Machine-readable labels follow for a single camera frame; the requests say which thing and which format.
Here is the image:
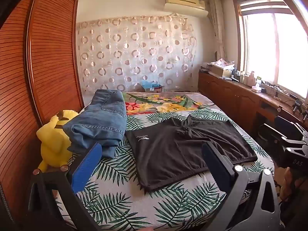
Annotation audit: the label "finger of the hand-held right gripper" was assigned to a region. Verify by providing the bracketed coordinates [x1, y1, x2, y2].
[275, 115, 307, 137]
[259, 123, 308, 150]

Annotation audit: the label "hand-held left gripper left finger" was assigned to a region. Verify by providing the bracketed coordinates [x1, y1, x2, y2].
[28, 142, 104, 231]

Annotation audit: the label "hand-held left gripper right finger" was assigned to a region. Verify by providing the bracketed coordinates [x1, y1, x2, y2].
[202, 141, 282, 231]

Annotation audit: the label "person's right hand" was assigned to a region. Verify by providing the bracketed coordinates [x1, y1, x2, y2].
[282, 167, 308, 199]

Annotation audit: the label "black trash bin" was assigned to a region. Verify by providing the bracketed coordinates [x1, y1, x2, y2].
[257, 125, 275, 146]

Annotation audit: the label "small tripod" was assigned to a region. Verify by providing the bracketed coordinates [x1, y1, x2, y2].
[292, 100, 303, 116]

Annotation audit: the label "white power strip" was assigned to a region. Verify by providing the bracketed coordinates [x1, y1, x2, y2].
[261, 83, 289, 95]

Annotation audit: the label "yellow plush toy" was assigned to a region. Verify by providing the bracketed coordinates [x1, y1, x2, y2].
[36, 110, 80, 172]

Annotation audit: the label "white tissue box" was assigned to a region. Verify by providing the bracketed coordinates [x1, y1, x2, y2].
[251, 77, 263, 92]

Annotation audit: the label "blue jeans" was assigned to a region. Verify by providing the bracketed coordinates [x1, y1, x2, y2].
[63, 90, 127, 159]

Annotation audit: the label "long wooden cabinet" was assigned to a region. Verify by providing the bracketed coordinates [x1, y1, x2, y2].
[198, 72, 308, 135]

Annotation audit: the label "bed with leaf-pattern cover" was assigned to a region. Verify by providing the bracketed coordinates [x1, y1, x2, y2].
[55, 108, 275, 231]

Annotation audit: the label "open cardboard box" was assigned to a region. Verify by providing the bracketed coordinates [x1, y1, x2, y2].
[210, 58, 235, 78]

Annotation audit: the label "floral blanket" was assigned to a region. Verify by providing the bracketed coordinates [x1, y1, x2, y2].
[121, 91, 214, 116]

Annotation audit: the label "cardboard box with blue cloth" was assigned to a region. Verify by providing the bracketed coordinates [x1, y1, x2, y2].
[141, 80, 165, 94]

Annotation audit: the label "beige window curtain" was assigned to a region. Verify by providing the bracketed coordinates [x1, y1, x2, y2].
[209, 0, 227, 63]

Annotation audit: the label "circle pattern sheer curtain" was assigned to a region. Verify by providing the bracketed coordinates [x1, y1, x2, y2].
[76, 13, 201, 93]

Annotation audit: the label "wooden frame window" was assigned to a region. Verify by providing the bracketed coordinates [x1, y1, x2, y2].
[232, 0, 308, 101]

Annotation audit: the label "wall air conditioner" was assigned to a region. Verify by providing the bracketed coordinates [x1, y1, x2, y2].
[164, 0, 208, 17]

